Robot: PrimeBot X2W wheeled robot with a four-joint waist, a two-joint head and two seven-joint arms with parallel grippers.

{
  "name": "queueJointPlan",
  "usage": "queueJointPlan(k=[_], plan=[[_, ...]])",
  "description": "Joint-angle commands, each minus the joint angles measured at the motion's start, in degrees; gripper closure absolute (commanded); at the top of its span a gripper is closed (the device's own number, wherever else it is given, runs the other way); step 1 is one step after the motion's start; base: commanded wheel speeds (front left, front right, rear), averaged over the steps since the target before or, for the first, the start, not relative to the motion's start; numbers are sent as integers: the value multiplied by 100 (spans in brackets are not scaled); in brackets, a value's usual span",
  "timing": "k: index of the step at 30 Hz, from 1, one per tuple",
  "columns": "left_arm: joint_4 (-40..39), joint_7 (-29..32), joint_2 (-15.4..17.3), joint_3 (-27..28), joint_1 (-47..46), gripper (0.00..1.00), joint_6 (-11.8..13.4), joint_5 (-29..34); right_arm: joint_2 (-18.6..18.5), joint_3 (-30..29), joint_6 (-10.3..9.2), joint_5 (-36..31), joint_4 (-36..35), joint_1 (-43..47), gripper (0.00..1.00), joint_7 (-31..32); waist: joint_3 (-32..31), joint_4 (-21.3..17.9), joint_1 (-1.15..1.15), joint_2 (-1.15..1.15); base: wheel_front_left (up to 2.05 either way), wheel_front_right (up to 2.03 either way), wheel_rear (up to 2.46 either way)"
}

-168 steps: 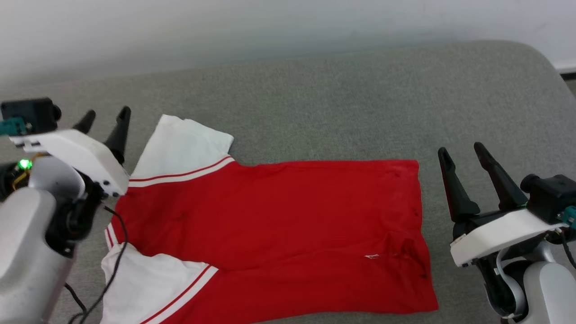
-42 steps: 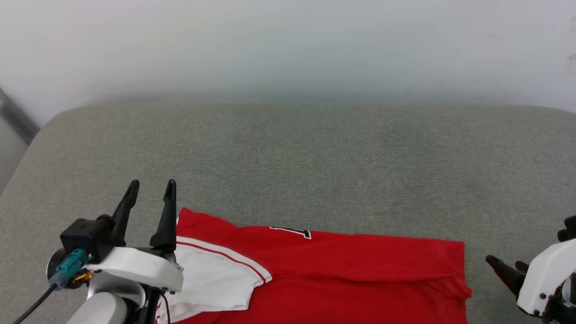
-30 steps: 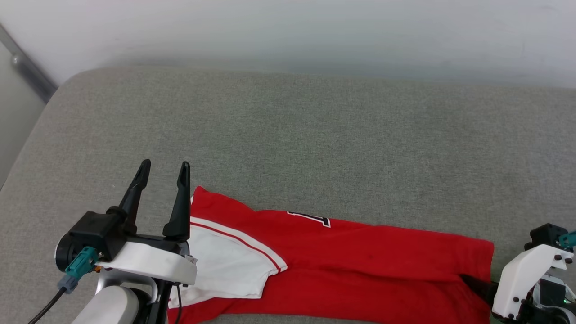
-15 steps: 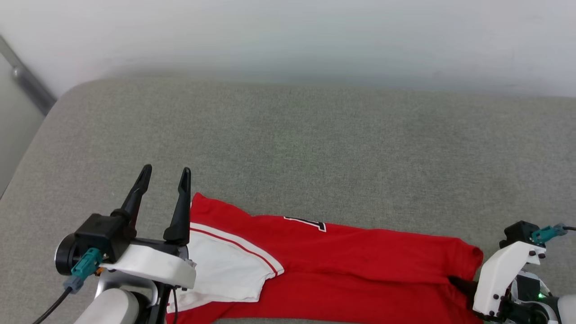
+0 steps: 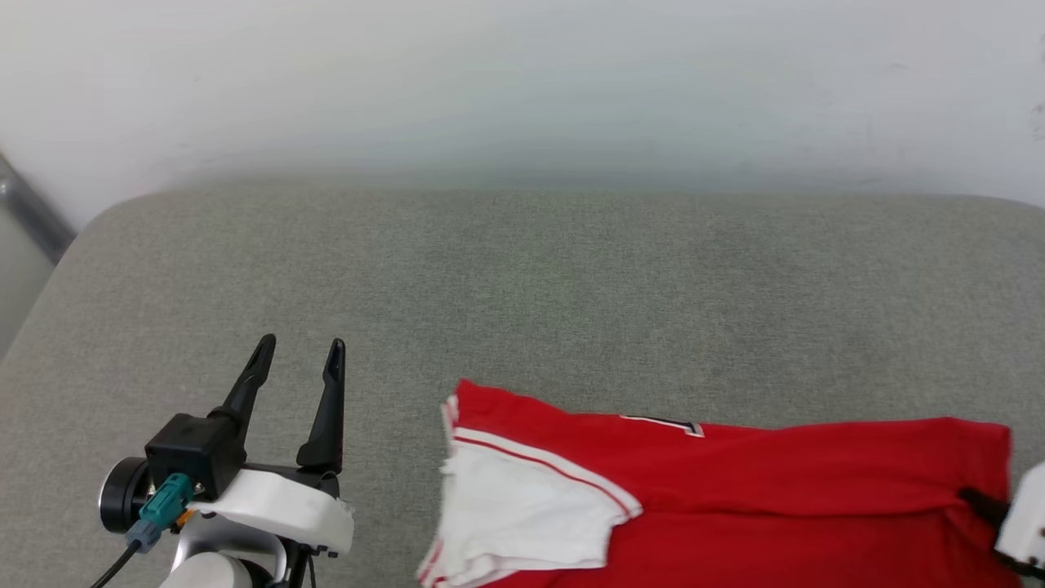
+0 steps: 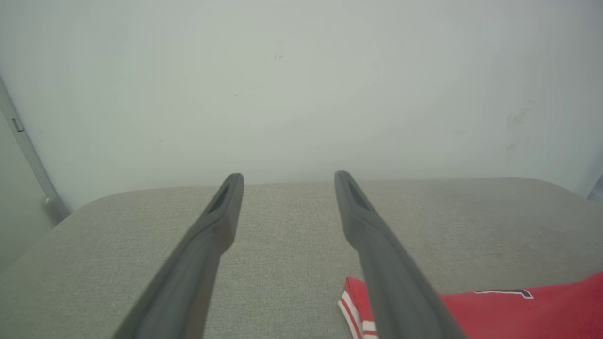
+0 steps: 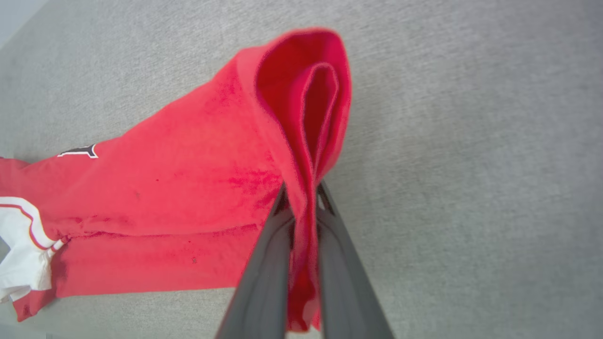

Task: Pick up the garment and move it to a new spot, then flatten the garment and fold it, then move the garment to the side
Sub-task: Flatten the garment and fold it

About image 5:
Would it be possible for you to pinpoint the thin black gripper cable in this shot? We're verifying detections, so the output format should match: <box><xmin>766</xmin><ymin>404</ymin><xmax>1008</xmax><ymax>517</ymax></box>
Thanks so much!
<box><xmin>286</xmin><ymin>546</ymin><xmax>321</xmax><ymax>588</ymax></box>

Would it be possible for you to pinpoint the grey metal bar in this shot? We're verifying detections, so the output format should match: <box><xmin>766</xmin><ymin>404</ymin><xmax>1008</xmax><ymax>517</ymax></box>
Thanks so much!
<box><xmin>0</xmin><ymin>154</ymin><xmax>78</xmax><ymax>265</ymax></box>

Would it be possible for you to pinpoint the red and white jersey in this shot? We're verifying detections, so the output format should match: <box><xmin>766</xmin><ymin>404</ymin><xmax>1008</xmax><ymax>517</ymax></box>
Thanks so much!
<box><xmin>416</xmin><ymin>377</ymin><xmax>1021</xmax><ymax>588</ymax></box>

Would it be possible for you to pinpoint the teal connector camera cable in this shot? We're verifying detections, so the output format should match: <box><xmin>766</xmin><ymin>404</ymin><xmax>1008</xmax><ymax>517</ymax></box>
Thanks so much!
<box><xmin>88</xmin><ymin>474</ymin><xmax>195</xmax><ymax>588</ymax></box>

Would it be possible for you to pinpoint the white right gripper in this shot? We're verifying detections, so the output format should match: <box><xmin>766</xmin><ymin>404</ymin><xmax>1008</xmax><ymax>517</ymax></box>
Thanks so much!
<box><xmin>957</xmin><ymin>460</ymin><xmax>1045</xmax><ymax>574</ymax></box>

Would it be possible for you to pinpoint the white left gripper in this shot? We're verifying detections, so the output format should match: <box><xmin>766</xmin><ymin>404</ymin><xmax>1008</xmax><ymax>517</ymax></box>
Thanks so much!
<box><xmin>98</xmin><ymin>333</ymin><xmax>357</xmax><ymax>559</ymax></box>

